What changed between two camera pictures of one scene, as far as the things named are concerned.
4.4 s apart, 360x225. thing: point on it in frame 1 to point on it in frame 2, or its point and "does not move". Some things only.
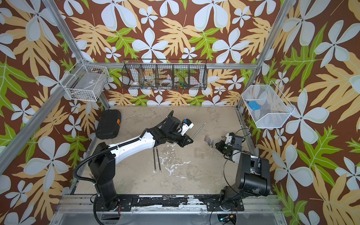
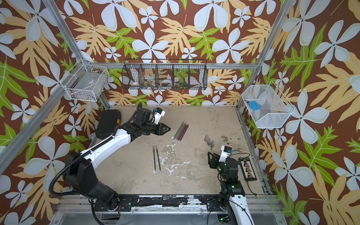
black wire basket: x=162 y=74 does not move
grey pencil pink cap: x=159 y=161 does not move
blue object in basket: x=254 y=105 does not move
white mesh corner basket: x=266 y=105 does not move
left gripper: x=184 y=140 to x=161 y=131
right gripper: x=221 y=143 to x=214 y=161
